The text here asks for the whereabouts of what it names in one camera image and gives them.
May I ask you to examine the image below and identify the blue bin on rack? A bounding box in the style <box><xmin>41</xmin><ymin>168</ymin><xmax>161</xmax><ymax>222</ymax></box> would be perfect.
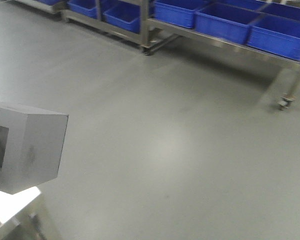
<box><xmin>103</xmin><ymin>1</ymin><xmax>142</xmax><ymax>34</ymax></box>
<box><xmin>195</xmin><ymin>3</ymin><xmax>261</xmax><ymax>45</ymax></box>
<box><xmin>154</xmin><ymin>0</ymin><xmax>211</xmax><ymax>29</ymax></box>
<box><xmin>246</xmin><ymin>15</ymin><xmax>300</xmax><ymax>61</ymax></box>

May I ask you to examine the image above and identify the steel rack on casters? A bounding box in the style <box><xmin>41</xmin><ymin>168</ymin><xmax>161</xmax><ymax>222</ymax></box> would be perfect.
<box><xmin>61</xmin><ymin>0</ymin><xmax>300</xmax><ymax>109</ymax></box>

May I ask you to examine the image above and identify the gray square base block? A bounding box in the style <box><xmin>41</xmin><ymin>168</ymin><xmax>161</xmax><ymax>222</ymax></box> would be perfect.
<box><xmin>0</xmin><ymin>101</ymin><xmax>69</xmax><ymax>194</ymax></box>

